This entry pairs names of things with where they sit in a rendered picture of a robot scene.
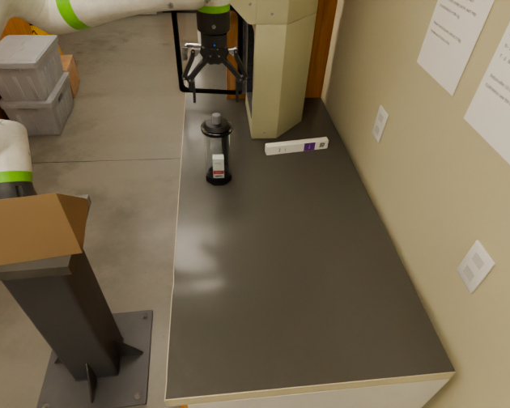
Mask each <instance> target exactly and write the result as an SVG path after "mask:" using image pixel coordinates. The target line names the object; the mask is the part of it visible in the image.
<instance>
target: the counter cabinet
mask: <svg viewBox="0 0 510 408"><path fill-rule="evenodd" d="M449 380H450V379H447V380H430V381H422V382H414V383H405V384H397V385H381V386H372V387H364V388H356V389H340V390H332V391H323V392H315V393H299V394H291V395H282V396H274V397H258V398H250V399H241V400H233V401H225V402H208V403H200V404H192V405H183V406H180V408H421V407H423V406H424V405H425V404H426V403H427V402H428V401H429V400H430V399H431V398H432V397H433V396H434V395H435V394H436V393H437V392H438V391H439V390H440V389H441V388H442V387H443V386H444V385H445V384H446V383H447V382H448V381H449Z"/></svg>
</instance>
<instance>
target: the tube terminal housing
mask: <svg viewBox="0 0 510 408"><path fill-rule="evenodd" d="M317 5H318V0H257V13H256V23H255V24H252V25H253V30H254V57H253V73H254V76H253V102H252V119H251V115H250V111H249V102H248V98H247V92H246V96H245V105H246V109H247V114H248V119H249V128H250V133H251V138H252V139H254V138H277V137H279V136H280V135H282V134H284V133H285V132H286V131H288V130H289V129H290V128H292V127H293V126H295V125H296V124H298V123H299V122H301V120H302V114H303V108H304V97H305V92H306V86H307V80H308V69H309V62H310V57H311V51H312V40H313V34H314V28H315V22H316V17H317Z"/></svg>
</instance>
